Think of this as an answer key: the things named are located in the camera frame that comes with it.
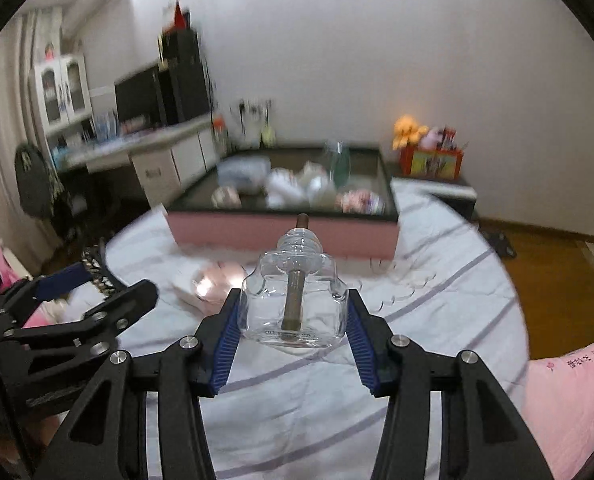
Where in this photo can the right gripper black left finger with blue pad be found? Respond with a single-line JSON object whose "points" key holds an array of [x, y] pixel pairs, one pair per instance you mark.
{"points": [[104, 434]]}

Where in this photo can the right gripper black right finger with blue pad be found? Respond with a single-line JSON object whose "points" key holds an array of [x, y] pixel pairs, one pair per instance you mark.
{"points": [[483, 435]]}

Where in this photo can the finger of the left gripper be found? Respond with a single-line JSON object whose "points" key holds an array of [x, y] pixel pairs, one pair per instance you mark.
{"points": [[52, 282], [94, 333]]}

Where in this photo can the white power adapter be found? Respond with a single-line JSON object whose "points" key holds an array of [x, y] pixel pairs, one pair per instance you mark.
{"points": [[184, 284]]}

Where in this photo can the rose gold round jar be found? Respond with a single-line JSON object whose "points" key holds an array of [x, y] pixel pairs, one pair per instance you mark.
{"points": [[212, 284]]}

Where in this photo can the clear glass perfume bottle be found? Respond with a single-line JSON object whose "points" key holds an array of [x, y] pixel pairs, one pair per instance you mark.
{"points": [[294, 299]]}

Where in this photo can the tissue pack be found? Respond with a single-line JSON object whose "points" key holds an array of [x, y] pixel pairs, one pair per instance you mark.
{"points": [[246, 174]]}

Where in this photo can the black pearl hair clip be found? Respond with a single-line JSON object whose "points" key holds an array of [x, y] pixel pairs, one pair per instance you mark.
{"points": [[94, 262]]}

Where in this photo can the pink bedding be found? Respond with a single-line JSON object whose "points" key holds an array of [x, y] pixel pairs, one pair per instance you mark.
{"points": [[559, 409]]}

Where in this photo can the black office chair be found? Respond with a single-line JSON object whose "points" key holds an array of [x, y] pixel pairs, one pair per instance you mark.
{"points": [[43, 197]]}

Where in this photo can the white desk with drawers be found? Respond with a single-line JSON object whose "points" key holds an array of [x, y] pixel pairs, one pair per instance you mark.
{"points": [[165, 160]]}

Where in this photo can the pink black storage tray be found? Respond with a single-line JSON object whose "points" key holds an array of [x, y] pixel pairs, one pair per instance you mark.
{"points": [[194, 220]]}

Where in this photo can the beige curtain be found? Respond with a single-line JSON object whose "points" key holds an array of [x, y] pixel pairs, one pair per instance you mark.
{"points": [[23, 42]]}

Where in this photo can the black bathroom scale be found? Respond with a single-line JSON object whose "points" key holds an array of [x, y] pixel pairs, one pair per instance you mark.
{"points": [[500, 243]]}

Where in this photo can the orange capped bottle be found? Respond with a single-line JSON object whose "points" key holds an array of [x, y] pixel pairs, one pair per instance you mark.
{"points": [[221, 136]]}

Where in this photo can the white hair dryer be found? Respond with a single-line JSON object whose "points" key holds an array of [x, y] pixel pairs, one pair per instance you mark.
{"points": [[283, 191]]}

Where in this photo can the black computer monitor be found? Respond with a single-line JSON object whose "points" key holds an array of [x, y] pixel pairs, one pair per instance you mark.
{"points": [[136, 96]]}

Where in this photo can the black white low cabinet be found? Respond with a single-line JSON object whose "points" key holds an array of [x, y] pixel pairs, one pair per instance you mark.
{"points": [[458, 195]]}

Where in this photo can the yellow blue snack bag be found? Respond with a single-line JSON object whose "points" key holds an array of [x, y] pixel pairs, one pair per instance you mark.
{"points": [[267, 135]]}

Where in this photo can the pink doll figure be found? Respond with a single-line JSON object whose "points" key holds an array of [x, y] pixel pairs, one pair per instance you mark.
{"points": [[49, 52]]}

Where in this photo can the pink patterned cube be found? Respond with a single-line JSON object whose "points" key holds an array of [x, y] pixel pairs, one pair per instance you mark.
{"points": [[360, 202]]}

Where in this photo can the orange toy box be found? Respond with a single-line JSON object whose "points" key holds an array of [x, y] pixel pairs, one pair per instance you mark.
{"points": [[434, 164]]}

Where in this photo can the clear teal cup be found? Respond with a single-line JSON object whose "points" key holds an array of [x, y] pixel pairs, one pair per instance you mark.
{"points": [[338, 162]]}

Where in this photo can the black computer tower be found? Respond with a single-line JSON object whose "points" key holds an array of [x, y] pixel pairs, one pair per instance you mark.
{"points": [[182, 78]]}

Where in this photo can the pink plush toy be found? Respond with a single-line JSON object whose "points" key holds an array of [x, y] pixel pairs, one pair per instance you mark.
{"points": [[432, 140]]}

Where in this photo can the red triangular flag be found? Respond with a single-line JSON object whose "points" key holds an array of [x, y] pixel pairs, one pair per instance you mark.
{"points": [[173, 18]]}

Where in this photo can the yellow octopus plush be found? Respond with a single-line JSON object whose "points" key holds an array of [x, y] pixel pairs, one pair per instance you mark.
{"points": [[406, 130]]}

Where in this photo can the white wall cabinet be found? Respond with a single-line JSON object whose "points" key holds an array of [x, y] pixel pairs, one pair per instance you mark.
{"points": [[59, 93]]}

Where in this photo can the wall power socket strip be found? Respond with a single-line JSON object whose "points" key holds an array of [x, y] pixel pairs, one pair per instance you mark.
{"points": [[253, 108]]}

